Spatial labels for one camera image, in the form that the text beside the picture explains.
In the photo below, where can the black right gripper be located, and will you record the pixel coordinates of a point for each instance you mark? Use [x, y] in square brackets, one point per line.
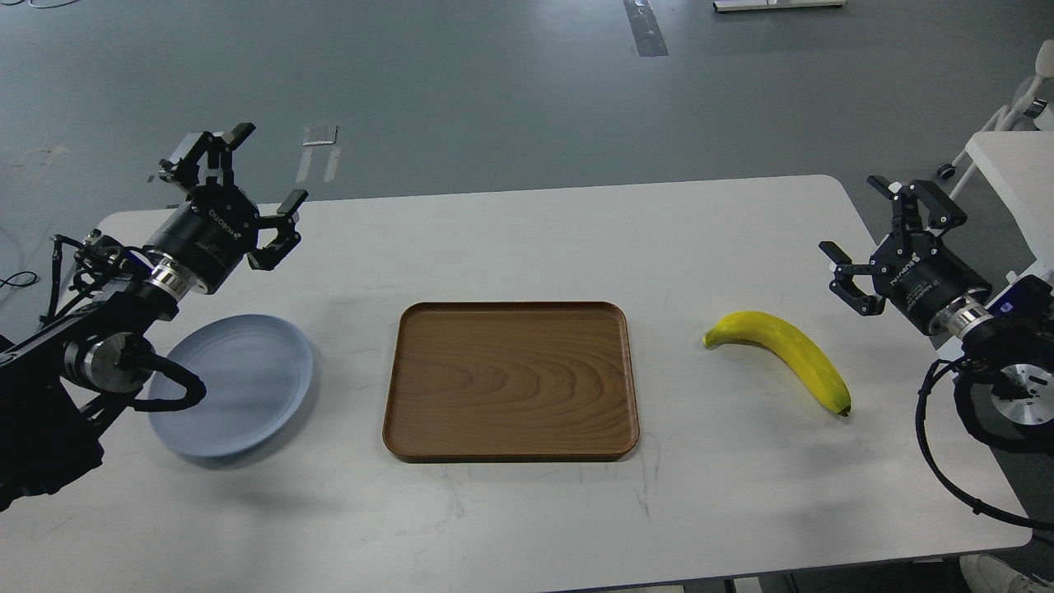
[914, 270]

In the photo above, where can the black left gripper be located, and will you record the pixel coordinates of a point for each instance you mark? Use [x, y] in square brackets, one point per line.
[213, 231]

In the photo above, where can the yellow banana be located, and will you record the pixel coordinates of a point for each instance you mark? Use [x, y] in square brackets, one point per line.
[799, 352]

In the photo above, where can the light blue round plate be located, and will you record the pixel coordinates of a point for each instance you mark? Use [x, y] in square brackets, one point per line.
[257, 370]

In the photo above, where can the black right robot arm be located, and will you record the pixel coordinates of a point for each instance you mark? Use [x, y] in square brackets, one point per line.
[1003, 376]

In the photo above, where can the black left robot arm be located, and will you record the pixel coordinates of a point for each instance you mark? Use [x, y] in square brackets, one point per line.
[90, 361]

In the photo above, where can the white side table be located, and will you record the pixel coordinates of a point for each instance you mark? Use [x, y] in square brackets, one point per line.
[1019, 167]

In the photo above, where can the brown wooden tray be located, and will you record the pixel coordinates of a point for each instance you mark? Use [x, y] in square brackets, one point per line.
[511, 381]

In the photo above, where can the white board on floor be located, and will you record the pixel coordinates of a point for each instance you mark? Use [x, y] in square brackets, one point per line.
[751, 6]

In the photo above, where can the white shoe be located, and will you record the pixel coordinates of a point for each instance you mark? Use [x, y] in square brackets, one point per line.
[985, 573]

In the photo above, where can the white chair frame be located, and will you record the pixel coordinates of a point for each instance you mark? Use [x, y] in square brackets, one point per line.
[1027, 107]

